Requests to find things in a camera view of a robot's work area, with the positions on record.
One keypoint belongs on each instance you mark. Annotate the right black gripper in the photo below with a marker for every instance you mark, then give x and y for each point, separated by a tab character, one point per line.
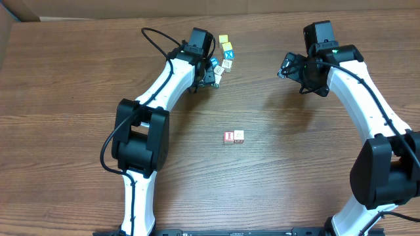
297	61

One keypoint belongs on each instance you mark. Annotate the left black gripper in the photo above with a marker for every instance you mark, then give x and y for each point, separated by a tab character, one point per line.
208	76

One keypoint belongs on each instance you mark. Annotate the red I block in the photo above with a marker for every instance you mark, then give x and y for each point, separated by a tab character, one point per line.
229	137

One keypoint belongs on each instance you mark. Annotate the red circle block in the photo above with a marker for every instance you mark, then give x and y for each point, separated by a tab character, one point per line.
239	136

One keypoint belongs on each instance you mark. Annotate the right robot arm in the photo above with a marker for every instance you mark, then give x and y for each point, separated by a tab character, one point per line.
385	174

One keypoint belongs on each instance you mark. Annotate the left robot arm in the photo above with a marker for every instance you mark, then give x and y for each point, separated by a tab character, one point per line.
140	139

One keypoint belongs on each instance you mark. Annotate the white green block lower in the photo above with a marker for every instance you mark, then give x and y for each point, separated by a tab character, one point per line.
216	84

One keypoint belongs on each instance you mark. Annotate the white block centre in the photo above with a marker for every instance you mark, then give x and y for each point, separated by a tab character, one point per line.
218	70

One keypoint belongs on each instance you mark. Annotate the blue picture block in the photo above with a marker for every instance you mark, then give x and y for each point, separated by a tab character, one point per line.
214	62

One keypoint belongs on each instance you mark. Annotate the white block right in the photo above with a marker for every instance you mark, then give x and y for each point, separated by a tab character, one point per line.
227	65

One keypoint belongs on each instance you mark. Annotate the blue X block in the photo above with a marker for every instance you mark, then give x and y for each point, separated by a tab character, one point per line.
229	55

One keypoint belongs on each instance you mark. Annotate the yellow block near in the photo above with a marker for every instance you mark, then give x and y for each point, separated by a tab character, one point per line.
227	46

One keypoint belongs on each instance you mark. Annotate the yellow block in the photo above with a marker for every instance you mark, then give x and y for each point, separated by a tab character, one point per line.
227	46
223	39

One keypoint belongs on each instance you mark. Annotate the yellow block far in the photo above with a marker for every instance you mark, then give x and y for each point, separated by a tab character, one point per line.
223	39

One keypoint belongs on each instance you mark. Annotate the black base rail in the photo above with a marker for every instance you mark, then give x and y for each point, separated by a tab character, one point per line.
262	232

